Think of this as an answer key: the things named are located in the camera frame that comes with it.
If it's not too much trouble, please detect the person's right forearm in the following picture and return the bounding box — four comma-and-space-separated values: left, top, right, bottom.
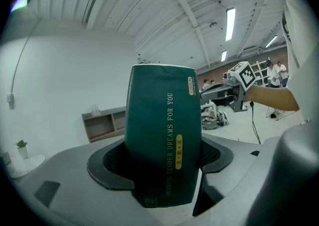
245, 84, 300, 112

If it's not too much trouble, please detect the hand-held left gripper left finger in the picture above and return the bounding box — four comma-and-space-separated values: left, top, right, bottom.
19, 137, 160, 226

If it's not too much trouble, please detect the grey wooden shelf unit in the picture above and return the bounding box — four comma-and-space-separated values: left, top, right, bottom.
81, 106, 127, 144

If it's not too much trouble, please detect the person's white t-shirt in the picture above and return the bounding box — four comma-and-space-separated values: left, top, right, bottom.
283, 0, 319, 127

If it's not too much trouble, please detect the bright wall window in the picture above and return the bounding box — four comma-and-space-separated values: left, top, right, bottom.
9, 0, 29, 12

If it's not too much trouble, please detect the grey mobile robot base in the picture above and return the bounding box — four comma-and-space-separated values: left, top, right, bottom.
201, 102, 230, 131

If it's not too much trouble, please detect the small potted plant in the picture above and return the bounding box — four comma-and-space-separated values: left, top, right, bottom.
14, 139, 29, 160

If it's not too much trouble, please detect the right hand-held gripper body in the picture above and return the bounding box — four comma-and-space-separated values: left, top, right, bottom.
222, 61, 257, 113

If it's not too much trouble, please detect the white storage rack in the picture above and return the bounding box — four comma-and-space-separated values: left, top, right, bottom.
249, 60, 270, 86

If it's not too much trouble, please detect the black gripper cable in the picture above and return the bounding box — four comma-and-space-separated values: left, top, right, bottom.
250, 101, 262, 145

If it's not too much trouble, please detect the thin wall conduit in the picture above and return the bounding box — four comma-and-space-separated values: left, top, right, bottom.
11, 17, 43, 96

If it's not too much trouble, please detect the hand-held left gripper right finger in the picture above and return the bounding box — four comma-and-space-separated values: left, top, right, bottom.
193, 133, 265, 226

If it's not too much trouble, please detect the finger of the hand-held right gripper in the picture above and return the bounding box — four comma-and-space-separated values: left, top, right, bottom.
200, 84, 235, 101

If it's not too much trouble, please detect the green and white box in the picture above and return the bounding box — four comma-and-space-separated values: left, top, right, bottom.
124, 63, 202, 209

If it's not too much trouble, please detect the white round pedestal table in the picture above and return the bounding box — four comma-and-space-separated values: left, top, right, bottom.
4, 154, 47, 179

